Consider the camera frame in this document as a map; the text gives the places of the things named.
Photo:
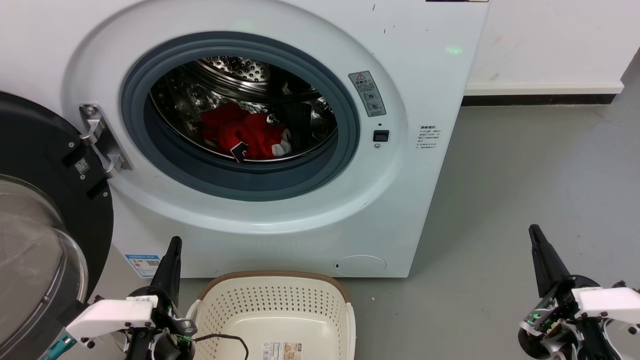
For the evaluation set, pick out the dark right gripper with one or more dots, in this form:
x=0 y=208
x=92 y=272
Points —
x=560 y=330

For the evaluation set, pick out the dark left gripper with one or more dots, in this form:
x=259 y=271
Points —
x=165 y=345

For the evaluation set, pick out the red and white garment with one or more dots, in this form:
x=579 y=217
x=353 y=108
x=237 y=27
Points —
x=250 y=135

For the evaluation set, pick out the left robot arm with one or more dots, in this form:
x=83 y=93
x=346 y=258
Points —
x=98 y=299

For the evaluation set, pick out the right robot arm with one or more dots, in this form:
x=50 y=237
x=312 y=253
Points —
x=631 y=287

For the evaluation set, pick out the cream perforated laundry basket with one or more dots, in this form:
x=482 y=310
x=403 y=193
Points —
x=270 y=300

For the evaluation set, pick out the washing machine door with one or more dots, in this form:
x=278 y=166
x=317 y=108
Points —
x=40 y=145

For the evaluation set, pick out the stainless steel washing machine drum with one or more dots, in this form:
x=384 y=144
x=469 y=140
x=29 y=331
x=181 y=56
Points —
x=235 y=70

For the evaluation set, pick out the blue energy label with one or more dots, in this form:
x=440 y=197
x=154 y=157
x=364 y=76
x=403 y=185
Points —
x=144 y=265

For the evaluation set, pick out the grey rubber door gasket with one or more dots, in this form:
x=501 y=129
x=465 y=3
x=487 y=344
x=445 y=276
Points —
x=240 y=185

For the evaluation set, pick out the QR code sticker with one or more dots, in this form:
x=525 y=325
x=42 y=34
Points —
x=82 y=166

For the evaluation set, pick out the silver door hinge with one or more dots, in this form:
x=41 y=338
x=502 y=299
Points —
x=100 y=135

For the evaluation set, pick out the white front-load washing machine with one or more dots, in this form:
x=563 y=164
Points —
x=400 y=200

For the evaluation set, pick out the black baseboard strip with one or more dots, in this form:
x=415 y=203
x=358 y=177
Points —
x=540 y=99

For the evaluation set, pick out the white text label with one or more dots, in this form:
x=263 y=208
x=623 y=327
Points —
x=429 y=137

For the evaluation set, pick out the round drain filter cover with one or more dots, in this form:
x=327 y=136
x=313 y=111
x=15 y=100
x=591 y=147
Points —
x=360 y=265

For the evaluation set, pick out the black door latch slot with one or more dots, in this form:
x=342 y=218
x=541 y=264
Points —
x=381 y=136

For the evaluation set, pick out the grey warning sticker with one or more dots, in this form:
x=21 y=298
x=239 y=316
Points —
x=367 y=95

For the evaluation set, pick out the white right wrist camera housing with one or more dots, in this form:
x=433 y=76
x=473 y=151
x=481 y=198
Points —
x=610 y=302

